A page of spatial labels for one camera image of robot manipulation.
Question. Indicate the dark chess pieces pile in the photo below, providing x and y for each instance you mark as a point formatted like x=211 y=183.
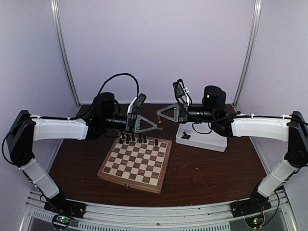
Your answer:
x=185 y=136

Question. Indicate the brown chess piece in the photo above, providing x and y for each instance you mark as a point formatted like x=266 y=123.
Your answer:
x=159 y=124

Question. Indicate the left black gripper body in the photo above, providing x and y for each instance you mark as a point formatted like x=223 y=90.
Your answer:
x=130 y=122

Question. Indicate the wooden chessboard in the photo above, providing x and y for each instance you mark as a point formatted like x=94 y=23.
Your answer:
x=137 y=165

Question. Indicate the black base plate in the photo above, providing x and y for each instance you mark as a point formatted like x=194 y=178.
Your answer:
x=247 y=207
x=66 y=207

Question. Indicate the white plastic tray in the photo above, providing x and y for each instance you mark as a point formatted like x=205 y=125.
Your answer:
x=201 y=137

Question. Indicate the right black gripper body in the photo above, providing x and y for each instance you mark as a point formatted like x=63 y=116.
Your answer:
x=183 y=113

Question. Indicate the left circuit board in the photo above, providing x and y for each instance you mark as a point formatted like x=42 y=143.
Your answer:
x=61 y=221

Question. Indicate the left aluminium corner post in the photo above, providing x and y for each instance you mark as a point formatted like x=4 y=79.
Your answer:
x=64 y=57

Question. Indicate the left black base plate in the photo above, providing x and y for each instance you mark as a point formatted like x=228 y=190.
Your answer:
x=66 y=207

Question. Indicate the circuit board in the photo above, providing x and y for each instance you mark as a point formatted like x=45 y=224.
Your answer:
x=61 y=221
x=254 y=222

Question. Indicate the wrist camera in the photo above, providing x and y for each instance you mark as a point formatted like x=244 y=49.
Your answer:
x=214 y=98
x=104 y=104

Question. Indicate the right aluminium corner post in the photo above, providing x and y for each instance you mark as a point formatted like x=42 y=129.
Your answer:
x=249 y=51

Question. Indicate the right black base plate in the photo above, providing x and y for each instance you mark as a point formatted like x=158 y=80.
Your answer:
x=247 y=207

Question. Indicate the aluminium front rail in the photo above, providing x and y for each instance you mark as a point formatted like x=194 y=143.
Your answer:
x=100 y=217

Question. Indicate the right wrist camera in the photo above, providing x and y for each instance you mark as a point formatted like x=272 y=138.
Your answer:
x=214 y=98

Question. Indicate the aluminium corner post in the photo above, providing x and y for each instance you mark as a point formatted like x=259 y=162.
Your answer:
x=249 y=51
x=64 y=57

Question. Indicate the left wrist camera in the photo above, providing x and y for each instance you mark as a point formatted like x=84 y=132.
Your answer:
x=104 y=104

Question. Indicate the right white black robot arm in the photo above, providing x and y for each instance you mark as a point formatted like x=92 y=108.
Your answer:
x=290 y=128

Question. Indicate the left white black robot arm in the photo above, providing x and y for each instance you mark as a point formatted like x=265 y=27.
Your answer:
x=28 y=128

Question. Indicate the right circuit board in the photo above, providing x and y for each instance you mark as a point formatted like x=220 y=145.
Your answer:
x=254 y=222

